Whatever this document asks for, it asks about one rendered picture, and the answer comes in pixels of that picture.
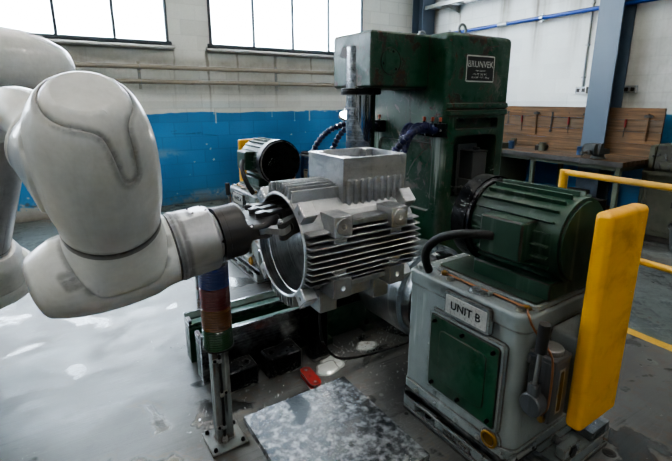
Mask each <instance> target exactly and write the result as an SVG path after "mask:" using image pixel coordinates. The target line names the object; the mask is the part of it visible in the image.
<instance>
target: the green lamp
mask: <svg viewBox="0 0 672 461"><path fill-rule="evenodd" d="M232 332H233V331H232V325H231V327H230V328H229V329H227V330H225V331H222V332H218V333H209V332H206V331H204V330H203V329H202V336H203V346H204V349H205V350H207V351H209V352H220V351H224V350H227V349H228V348H230V347H231V346H232V344H233V333H232Z"/></svg>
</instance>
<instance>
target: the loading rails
mask: <svg viewBox="0 0 672 461"><path fill-rule="evenodd" d="M231 316H232V317H231V318H232V331H233V332H232V333H233V340H234V346H233V348H232V349H230V350H229V351H228V352H229V361H230V360H233V359H237V358H239V357H242V356H245V355H248V354H249V355H250V356H251V357H252V358H253V359H254V361H255V362H256V363H257V364H261V359H260V352H261V350H263V349H266V348H269V347H272V346H276V345H278V344H281V343H284V342H287V341H290V340H292V341H294V342H295V343H296V344H297V345H298V346H299V347H300V348H301V347H304V346H307V345H308V309H307V308H306V307H302V308H300V307H299V306H298V307H294V308H293V307H290V306H287V304H286V305H285V304H284V302H283V303H282V300H279V297H277V295H276V294H274V290H271V291H267V292H263V293H259V294H256V295H252V296H248V297H244V298H240V299H236V300H232V301H231ZM380 320H383V319H382V318H380V317H379V316H377V315H376V314H374V313H373V312H371V311H369V310H368V309H367V308H366V307H365V306H364V305H363V303H362V302H361V300H360V297H359V294H358V293H355V294H352V295H351V296H348V297H344V298H341V299H337V308H336V309H334V310H331V311H328V312H327V345H329V344H332V343H333V338H332V337H333V336H336V335H339V334H342V333H345V332H348V331H351V330H354V329H356V328H360V329H361V330H363V331H364V332H366V331H369V330H371V329H374V322H377V321H380ZM184 324H185V335H186V346H187V355H188V357H189V358H190V360H191V362H192V363H193V362H196V361H197V364H198V374H199V376H200V377H201V379H202V381H203V382H204V383H206V382H209V381H211V379H210V367H209V354H208V353H206V352H204V351H203V349H202V345H203V336H202V324H201V312H200V309H197V310H193V311H189V312H185V313H184Z"/></svg>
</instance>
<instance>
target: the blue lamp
mask: <svg viewBox="0 0 672 461"><path fill-rule="evenodd" d="M228 269H229V268H228V263H227V264H226V265H224V266H222V267H220V268H219V269H216V270H213V271H210V272H207V273H204V274H201V275H198V287H199V288H200V289H202V290H205V291H216V290H220V289H223V288H225V287H227V286H228V285H229V270H228Z"/></svg>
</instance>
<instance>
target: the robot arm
mask: <svg viewBox="0 0 672 461"><path fill-rule="evenodd" d="M22 182H23V184H24V185H25V187H26V188H27V190H28V191H29V193H30V195H31V196H32V198H33V199H34V201H35V203H36V204H37V206H38V208H39V209H40V211H41V212H43V213H46V214H48V216H49V218H50V220H51V221H52V223H53V224H54V225H55V227H56V228H57V231H58V233H59V235H57V236H54V237H51V238H49V239H48V240H46V241H45V242H43V243H42V244H41V245H39V246H38V247H37V248H35V249H34V250H33V251H32V252H30V251H29V250H27V249H25V248H23V247H21V246H20V245H19V244H18V243H17V242H16V241H15V240H14V239H12V237H13V231H14V225H15V220H16V214H17V208H18V202H19V196H20V190H21V185H22ZM161 205H162V176H161V167H160V160H159V154H158V149H157V143H156V139H155V136H154V132H153V130H152V127H151V124H150V122H149V119H148V117H147V115H146V113H145V112H144V110H143V108H142V106H141V105H140V103H139V102H138V100H137V99H136V98H135V96H134V95H133V94H132V93H131V92H130V91H129V90H128V89H127V88H126V87H125V86H124V85H122V84H121V83H119V82H117V81H116V80H114V79H111V78H109V77H106V76H104V75H101V74H98V73H94V72H88V71H76V70H75V65H74V62H73V60H72V58H71V56H70V55H69V53H68V52H67V51H66V50H64V49H63V48H61V47H60V46H58V45H56V44H55V43H53V42H52V41H50V40H49V39H47V38H45V37H43V36H40V35H38V34H35V33H32V32H28V31H24V30H20V29H14V28H8V27H2V26H0V309H2V308H5V307H7V306H9V305H11V304H13V303H15V302H17V301H19V300H20V299H22V298H23V297H24V296H26V295H27V294H28V293H29V294H30V296H31V298H32V300H33V301H34V303H35V305H36V306H37V308H38V309H39V310H40V311H41V312H42V313H43V314H44V315H45V316H46V317H48V318H51V319H70V318H79V317H86V316H91V315H96V314H101V313H105V312H109V311H112V310H116V309H119V308H123V307H126V306H129V305H132V304H134V303H137V302H140V301H143V300H145V299H148V298H150V297H152V296H155V295H157V294H159V293H161V292H162V291H164V290H165V289H166V288H168V287H170V286H172V285H173V284H176V283H178V282H181V281H183V280H188V279H190V278H192V277H195V276H198V275H201V274H204V273H207V272H210V271H213V270H216V269H219V268H220V267H221V266H222V263H223V261H227V260H230V259H233V258H236V257H239V256H242V255H245V254H247V253H248V252H249V251H250V248H251V244H252V242H253V241H254V240H258V239H267V238H270V237H271V236H272V235H279V240H280V241H285V240H287V239H289V238H290V237H291V236H292V235H294V234H296V233H298V232H300V229H299V226H298V223H297V220H296V217H295V215H294V213H293V211H292V209H291V208H290V206H289V205H288V203H287V202H286V201H285V200H284V199H283V198H282V199H277V200H272V201H267V202H261V203H253V204H246V205H244V209H245V211H242V210H241V209H240V207H239V206H238V205H237V204H235V203H228V204H224V205H220V206H216V207H212V208H209V209H207V208H206V207H204V206H201V205H198V206H195V207H191V208H186V209H183V210H179V211H175V212H168V213H165V214H163V215H161Z"/></svg>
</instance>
